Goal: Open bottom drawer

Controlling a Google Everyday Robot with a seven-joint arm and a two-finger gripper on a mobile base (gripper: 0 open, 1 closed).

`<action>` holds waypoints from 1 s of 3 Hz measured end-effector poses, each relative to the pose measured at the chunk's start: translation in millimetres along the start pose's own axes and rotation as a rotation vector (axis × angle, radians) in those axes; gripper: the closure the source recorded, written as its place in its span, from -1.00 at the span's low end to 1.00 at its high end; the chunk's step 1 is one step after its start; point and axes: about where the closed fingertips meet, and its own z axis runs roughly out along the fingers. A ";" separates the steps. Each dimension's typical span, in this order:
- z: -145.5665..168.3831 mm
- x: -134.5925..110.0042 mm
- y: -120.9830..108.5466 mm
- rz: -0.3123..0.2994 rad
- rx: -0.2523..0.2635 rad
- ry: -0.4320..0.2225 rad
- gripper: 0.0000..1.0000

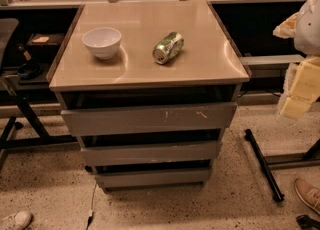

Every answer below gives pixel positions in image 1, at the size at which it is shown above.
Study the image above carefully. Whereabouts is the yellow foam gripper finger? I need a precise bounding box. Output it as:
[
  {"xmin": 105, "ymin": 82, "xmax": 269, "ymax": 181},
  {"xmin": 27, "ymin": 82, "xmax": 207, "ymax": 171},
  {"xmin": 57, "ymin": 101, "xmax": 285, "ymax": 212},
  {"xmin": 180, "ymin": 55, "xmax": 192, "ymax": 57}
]
[{"xmin": 279, "ymin": 56, "xmax": 320, "ymax": 119}]

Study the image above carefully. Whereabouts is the grey bottom drawer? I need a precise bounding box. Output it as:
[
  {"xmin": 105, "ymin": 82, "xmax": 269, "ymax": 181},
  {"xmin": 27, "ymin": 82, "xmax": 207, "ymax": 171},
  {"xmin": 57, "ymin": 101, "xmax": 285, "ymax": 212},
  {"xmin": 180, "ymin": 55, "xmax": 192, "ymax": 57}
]
[{"xmin": 95, "ymin": 168, "xmax": 211, "ymax": 189}]

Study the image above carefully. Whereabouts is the grey drawer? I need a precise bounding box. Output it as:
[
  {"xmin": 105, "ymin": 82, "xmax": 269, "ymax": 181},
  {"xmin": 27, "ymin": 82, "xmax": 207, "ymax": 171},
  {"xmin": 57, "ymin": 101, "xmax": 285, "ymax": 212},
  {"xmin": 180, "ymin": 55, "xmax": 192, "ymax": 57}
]
[
  {"xmin": 81, "ymin": 141, "xmax": 221, "ymax": 166},
  {"xmin": 95, "ymin": 168, "xmax": 211, "ymax": 189},
  {"xmin": 61, "ymin": 102, "xmax": 237, "ymax": 136}
]

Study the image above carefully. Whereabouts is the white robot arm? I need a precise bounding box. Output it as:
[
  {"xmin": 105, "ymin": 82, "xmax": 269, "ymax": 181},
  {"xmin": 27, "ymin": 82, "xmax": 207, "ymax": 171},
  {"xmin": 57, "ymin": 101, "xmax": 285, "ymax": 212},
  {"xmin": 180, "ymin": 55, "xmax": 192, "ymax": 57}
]
[{"xmin": 273, "ymin": 0, "xmax": 320, "ymax": 119}]

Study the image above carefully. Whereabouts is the grey top drawer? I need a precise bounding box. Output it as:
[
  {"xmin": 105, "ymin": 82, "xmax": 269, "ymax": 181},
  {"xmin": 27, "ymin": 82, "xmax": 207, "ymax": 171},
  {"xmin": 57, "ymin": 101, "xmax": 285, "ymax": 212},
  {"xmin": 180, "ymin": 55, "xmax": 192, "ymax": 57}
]
[{"xmin": 61, "ymin": 102, "xmax": 237, "ymax": 136}]

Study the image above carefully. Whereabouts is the grey middle drawer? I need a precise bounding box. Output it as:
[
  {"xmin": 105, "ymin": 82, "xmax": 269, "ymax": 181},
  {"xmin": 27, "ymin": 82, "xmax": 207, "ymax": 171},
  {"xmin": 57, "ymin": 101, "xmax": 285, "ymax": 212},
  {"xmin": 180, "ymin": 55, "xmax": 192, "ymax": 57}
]
[{"xmin": 81, "ymin": 141, "xmax": 221, "ymax": 166}]

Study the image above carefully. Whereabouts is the grey drawer cabinet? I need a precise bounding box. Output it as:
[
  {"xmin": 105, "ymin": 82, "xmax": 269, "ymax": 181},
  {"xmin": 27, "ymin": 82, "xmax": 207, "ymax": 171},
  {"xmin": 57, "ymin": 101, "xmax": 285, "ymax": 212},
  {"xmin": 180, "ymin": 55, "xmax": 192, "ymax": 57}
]
[{"xmin": 50, "ymin": 0, "xmax": 249, "ymax": 177}]

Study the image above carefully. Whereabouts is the tan shoe right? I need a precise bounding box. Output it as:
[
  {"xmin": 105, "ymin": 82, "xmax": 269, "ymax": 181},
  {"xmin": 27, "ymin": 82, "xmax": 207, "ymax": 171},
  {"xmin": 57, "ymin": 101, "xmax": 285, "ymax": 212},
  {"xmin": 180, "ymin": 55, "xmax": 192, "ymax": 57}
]
[{"xmin": 294, "ymin": 178, "xmax": 320, "ymax": 215}]

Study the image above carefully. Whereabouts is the black table leg bar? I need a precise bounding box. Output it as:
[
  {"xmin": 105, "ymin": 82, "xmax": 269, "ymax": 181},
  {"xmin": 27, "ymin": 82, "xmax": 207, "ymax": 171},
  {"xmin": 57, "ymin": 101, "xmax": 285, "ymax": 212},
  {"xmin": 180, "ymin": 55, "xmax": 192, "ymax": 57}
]
[{"xmin": 245, "ymin": 129, "xmax": 284, "ymax": 203}]

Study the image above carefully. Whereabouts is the green soda can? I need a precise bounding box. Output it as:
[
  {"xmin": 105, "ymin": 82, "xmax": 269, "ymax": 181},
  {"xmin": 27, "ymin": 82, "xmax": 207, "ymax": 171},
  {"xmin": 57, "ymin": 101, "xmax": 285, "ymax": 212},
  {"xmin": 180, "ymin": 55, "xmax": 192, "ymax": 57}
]
[{"xmin": 152, "ymin": 32, "xmax": 184, "ymax": 65}]

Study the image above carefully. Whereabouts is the white ceramic bowl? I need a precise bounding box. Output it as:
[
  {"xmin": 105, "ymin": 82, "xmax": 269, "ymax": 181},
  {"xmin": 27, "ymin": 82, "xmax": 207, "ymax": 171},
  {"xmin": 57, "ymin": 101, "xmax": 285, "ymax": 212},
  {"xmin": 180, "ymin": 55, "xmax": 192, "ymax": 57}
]
[{"xmin": 82, "ymin": 27, "xmax": 122, "ymax": 59}]

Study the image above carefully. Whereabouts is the black box with label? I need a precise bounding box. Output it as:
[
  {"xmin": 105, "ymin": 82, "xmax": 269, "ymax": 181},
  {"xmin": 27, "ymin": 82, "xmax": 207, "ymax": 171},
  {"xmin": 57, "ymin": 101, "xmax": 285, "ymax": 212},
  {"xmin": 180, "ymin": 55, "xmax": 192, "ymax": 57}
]
[{"xmin": 27, "ymin": 33, "xmax": 64, "ymax": 53}]

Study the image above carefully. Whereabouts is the black round object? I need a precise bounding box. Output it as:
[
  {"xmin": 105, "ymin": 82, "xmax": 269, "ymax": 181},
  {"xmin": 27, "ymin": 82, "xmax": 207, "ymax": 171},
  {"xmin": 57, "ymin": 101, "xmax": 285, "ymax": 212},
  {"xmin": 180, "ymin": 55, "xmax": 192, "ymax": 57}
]
[{"xmin": 17, "ymin": 63, "xmax": 42, "ymax": 80}]

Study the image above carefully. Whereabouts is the white sneaker left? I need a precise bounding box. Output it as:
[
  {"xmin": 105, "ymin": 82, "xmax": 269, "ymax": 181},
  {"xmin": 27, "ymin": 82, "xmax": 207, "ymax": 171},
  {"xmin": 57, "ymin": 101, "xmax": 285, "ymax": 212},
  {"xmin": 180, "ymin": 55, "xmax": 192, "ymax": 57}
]
[{"xmin": 0, "ymin": 211, "xmax": 33, "ymax": 230}]

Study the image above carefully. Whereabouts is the white cable on floor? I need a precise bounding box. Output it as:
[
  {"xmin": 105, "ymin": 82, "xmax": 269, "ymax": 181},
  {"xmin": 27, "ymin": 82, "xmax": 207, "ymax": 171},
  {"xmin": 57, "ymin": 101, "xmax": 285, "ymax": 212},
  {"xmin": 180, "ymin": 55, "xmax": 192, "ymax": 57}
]
[{"xmin": 85, "ymin": 183, "xmax": 98, "ymax": 230}]

